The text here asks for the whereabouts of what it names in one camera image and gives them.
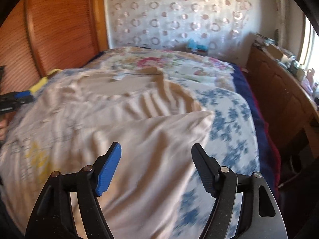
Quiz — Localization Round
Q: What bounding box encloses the beige printed t-shirt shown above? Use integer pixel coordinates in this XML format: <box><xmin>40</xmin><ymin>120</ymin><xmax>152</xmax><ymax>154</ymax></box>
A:
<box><xmin>1</xmin><ymin>68</ymin><xmax>215</xmax><ymax>238</ymax></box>

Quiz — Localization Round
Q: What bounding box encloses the person's left hand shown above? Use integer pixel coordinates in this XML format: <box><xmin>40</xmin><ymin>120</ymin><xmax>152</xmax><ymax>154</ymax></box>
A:
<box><xmin>0</xmin><ymin>119</ymin><xmax>8</xmax><ymax>141</ymax></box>

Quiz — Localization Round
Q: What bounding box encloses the yellow plush toy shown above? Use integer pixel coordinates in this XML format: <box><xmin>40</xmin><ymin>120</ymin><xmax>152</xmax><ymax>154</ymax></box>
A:
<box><xmin>29</xmin><ymin>69</ymin><xmax>62</xmax><ymax>95</ymax></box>

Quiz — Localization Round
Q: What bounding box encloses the navy blue blanket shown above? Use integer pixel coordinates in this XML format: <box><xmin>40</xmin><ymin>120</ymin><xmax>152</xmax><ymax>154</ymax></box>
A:
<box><xmin>231</xmin><ymin>63</ymin><xmax>281</xmax><ymax>200</ymax></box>

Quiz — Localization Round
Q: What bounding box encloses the wooden sideboard cabinet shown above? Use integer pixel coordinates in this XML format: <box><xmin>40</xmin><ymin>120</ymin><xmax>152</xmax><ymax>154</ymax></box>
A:
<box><xmin>246</xmin><ymin>45</ymin><xmax>318</xmax><ymax>158</ymax></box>

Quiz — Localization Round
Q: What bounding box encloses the pink floral quilt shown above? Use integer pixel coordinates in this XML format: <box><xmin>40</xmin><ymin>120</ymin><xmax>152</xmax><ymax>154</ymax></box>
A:
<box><xmin>85</xmin><ymin>46</ymin><xmax>236</xmax><ymax>92</ymax></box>

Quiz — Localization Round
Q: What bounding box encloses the teal item on box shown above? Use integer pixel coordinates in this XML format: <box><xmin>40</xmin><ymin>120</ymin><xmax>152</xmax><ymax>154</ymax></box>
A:
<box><xmin>185</xmin><ymin>39</ymin><xmax>208</xmax><ymax>54</ymax></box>

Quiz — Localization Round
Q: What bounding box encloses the pink figurine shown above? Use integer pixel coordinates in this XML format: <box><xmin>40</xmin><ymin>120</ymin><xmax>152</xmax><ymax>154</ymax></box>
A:
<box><xmin>302</xmin><ymin>69</ymin><xmax>315</xmax><ymax>94</ymax></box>

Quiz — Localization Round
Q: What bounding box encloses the cardboard box on cabinet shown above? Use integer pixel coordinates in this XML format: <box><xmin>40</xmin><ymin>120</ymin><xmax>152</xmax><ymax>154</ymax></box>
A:
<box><xmin>266</xmin><ymin>44</ymin><xmax>285</xmax><ymax>61</ymax></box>

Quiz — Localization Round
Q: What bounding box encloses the circle patterned sheer curtain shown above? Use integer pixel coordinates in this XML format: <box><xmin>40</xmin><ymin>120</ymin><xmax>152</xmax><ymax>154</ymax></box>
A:
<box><xmin>104</xmin><ymin>0</ymin><xmax>252</xmax><ymax>56</ymax></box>

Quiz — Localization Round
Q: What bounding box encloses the window with wooden frame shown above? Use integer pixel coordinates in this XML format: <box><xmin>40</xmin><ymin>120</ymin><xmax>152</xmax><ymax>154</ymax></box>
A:
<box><xmin>299</xmin><ymin>16</ymin><xmax>319</xmax><ymax>82</ymax></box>

